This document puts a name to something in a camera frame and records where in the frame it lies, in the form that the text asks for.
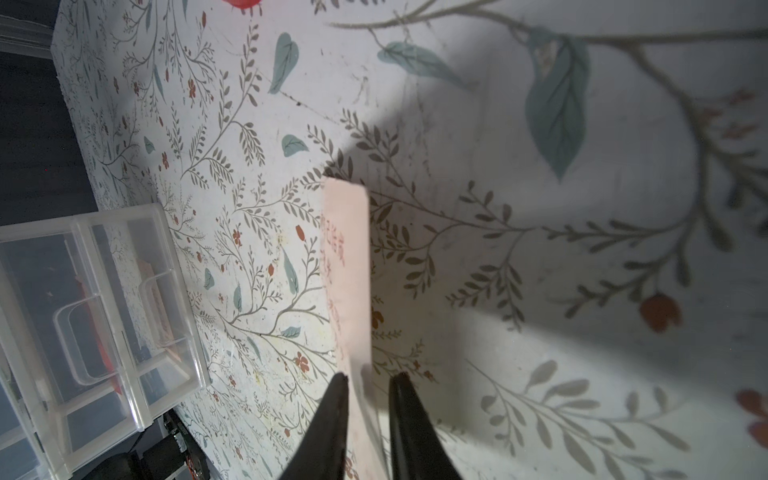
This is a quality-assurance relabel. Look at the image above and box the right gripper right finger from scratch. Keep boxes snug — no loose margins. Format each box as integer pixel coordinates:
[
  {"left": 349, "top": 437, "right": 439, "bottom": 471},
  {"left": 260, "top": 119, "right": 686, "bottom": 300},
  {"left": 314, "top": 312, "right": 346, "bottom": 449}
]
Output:
[{"left": 388, "top": 372, "right": 461, "bottom": 480}]

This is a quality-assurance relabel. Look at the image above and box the clear plastic drawer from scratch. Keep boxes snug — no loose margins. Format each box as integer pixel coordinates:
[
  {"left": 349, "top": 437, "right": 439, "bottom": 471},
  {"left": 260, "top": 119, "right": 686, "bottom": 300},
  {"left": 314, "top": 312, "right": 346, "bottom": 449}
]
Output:
[{"left": 1, "top": 204, "right": 210, "bottom": 479}]

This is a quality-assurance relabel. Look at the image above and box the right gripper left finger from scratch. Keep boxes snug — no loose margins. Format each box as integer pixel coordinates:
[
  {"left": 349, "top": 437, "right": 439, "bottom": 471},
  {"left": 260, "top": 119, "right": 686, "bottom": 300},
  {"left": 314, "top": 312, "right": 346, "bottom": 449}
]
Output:
[{"left": 279, "top": 372, "right": 349, "bottom": 480}]

